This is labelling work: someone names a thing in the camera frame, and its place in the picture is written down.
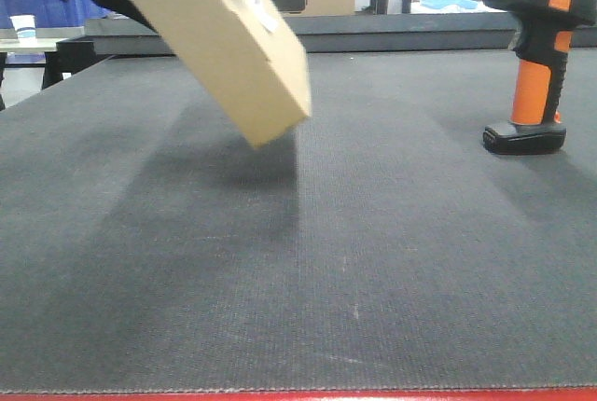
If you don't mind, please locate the light blue tray background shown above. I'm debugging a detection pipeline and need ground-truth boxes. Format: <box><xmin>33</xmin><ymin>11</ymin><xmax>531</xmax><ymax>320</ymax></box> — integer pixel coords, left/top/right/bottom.
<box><xmin>412</xmin><ymin>0</ymin><xmax>481</xmax><ymax>14</ymax></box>

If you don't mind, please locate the brown cardboard package box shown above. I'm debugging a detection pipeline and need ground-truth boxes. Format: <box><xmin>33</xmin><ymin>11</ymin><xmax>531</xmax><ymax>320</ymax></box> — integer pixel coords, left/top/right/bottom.
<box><xmin>131</xmin><ymin>0</ymin><xmax>312</xmax><ymax>147</ymax></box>

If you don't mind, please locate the blue plastic bin background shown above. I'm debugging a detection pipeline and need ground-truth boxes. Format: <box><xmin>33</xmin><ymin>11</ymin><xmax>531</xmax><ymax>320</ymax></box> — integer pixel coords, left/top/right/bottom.
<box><xmin>1</xmin><ymin>0</ymin><xmax>110</xmax><ymax>29</ymax></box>

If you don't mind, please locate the white paper cup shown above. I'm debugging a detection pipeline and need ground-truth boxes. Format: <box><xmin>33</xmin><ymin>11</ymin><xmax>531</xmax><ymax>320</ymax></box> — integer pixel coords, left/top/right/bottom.
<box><xmin>10</xmin><ymin>14</ymin><xmax>36</xmax><ymax>42</ymax></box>

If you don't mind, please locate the red metal work table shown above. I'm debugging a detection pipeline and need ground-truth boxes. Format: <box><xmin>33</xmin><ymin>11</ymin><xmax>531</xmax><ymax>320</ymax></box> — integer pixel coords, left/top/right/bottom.
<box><xmin>1</xmin><ymin>387</ymin><xmax>596</xmax><ymax>401</ymax></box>

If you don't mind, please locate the dark grey table mat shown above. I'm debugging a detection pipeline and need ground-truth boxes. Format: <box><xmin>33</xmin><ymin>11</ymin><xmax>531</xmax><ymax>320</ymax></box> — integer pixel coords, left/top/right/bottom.
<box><xmin>1</xmin><ymin>49</ymin><xmax>596</xmax><ymax>393</ymax></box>

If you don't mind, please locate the orange black barcode scanner gun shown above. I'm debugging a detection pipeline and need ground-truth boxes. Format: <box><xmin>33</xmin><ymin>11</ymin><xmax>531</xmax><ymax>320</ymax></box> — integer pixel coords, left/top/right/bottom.
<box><xmin>482</xmin><ymin>0</ymin><xmax>596</xmax><ymax>155</ymax></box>

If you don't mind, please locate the white barcode label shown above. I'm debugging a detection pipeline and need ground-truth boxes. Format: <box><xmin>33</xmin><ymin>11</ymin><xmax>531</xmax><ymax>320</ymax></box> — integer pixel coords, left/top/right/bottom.
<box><xmin>245</xmin><ymin>0</ymin><xmax>278</xmax><ymax>33</ymax></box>

